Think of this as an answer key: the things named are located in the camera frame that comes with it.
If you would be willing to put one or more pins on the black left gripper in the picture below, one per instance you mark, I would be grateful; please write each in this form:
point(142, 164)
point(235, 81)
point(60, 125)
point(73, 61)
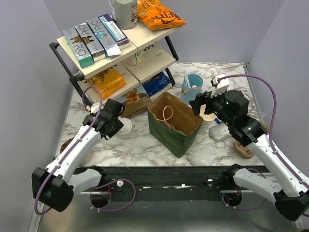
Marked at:
point(119, 125)

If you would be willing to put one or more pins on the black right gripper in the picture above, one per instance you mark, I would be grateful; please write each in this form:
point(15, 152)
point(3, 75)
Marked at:
point(196, 104)

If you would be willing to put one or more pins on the white plastic lid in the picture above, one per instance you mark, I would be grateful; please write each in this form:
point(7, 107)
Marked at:
point(127, 125)

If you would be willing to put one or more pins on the white paper cup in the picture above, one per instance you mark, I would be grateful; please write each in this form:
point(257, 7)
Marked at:
point(125, 135)

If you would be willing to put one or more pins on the green paper bag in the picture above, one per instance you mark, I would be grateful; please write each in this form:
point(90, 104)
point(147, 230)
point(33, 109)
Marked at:
point(173, 123)

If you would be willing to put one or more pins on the brown cardboard cup carrier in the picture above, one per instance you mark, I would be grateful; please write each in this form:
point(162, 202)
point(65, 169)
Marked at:
point(242, 149)

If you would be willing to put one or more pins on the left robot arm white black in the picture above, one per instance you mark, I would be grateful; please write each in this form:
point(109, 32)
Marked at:
point(57, 184)

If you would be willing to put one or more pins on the stack of white paper cups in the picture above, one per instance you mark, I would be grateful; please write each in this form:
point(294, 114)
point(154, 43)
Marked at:
point(207, 120)

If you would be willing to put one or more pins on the light blue cup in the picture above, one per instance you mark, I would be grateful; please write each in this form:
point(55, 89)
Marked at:
point(190, 93)

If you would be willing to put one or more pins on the white stirrers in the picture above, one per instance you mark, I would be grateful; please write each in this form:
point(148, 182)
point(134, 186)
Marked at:
point(187, 80)

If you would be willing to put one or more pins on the blue razor box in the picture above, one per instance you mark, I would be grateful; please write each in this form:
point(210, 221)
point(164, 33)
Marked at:
point(217, 121)

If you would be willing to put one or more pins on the brown snack bag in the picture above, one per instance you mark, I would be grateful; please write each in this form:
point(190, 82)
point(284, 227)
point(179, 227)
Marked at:
point(135, 100)

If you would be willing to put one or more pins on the silver glitter pouch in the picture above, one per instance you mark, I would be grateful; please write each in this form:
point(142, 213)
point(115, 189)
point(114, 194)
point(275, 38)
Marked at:
point(219, 132)

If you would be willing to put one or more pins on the blue snack bag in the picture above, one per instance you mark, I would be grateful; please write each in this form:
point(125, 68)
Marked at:
point(156, 83)

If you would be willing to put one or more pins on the yellow snack bag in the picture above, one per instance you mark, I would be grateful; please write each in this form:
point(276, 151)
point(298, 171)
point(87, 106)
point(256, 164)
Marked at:
point(108, 81)

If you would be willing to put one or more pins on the brown RO box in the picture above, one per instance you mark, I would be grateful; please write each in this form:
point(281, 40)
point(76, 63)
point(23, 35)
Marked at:
point(93, 45)

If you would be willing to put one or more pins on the blue RO box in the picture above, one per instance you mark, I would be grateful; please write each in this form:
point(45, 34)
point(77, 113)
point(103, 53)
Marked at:
point(104, 37)

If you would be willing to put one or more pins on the purple white box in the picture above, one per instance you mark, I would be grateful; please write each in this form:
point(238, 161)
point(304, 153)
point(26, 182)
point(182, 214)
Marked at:
point(120, 38)

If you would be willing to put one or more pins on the teal RO box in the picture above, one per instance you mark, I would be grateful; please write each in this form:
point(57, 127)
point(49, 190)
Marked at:
point(78, 47)

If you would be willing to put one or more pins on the orange chips bag top shelf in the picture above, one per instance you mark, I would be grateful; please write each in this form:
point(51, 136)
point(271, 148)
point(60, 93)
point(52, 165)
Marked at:
point(157, 16)

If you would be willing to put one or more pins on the grey canister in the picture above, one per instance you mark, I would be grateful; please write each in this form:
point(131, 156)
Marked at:
point(124, 13)

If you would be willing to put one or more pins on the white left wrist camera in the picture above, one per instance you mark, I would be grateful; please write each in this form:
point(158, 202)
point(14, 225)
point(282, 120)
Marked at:
point(94, 108)

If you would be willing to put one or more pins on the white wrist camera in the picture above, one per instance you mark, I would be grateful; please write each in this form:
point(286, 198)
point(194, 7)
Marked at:
point(221, 85)
point(94, 108)

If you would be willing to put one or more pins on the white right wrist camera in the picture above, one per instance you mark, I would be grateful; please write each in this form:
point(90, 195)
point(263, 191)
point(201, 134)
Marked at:
point(221, 85)

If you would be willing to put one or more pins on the black frame beige shelf rack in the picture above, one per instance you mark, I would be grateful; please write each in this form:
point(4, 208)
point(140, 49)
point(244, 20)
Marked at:
point(159, 55)

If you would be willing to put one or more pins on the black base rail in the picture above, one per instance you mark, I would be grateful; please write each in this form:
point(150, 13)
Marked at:
point(167, 183)

